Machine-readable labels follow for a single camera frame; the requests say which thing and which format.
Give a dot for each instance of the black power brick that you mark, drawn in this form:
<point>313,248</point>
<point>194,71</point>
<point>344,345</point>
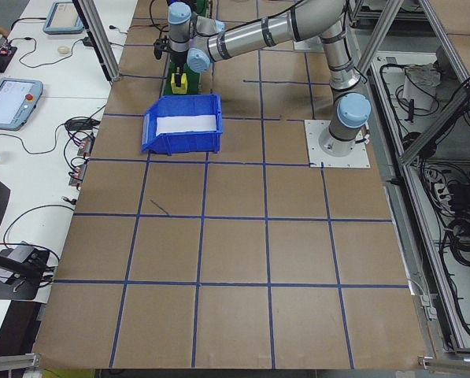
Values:
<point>465,193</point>

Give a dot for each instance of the grey small camera box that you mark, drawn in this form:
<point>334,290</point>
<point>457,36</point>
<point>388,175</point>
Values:
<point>20,252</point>

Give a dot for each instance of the small USB hub board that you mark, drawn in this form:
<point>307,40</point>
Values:
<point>77,176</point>
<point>86,146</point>

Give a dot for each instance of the yellow foam block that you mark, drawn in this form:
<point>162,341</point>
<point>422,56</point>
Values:
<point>173,89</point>

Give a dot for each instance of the white plastic bag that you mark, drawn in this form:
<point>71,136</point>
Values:
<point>419,84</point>

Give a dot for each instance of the white round puck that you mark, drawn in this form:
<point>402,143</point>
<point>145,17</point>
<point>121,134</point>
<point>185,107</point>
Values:
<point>63,50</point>

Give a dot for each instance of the white power strip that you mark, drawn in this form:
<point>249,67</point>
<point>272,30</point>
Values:
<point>439,191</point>

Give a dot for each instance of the white square base plate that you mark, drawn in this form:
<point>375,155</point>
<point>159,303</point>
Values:
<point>356,157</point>
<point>303,45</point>

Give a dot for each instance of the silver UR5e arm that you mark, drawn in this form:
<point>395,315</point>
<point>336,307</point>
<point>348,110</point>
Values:
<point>258,33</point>

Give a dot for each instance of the black power adapter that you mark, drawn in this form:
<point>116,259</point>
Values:
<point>81,124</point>
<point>87,41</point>

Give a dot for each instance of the blue plastic storage bin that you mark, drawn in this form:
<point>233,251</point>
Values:
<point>187,143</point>

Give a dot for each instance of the black camera stand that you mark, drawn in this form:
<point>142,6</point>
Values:
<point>22,291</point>

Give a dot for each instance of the aluminium extrusion post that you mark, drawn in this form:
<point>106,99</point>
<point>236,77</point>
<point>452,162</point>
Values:
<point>101,43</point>

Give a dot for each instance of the aluminium corner bar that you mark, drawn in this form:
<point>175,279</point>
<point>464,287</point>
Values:
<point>451,364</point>
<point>10,362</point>

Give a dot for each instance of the blue grey teach pendant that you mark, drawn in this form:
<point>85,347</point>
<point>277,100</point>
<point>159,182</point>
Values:
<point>63,17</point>
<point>6,102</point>

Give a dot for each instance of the V-shaped metal bar frame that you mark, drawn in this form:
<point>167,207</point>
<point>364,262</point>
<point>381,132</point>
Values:
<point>415,220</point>

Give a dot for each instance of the green conveyor belt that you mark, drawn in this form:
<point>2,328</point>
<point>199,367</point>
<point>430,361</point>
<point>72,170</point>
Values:
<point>193,84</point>

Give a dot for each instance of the white foam liner sheet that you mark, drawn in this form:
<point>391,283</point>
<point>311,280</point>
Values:
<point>187,124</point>

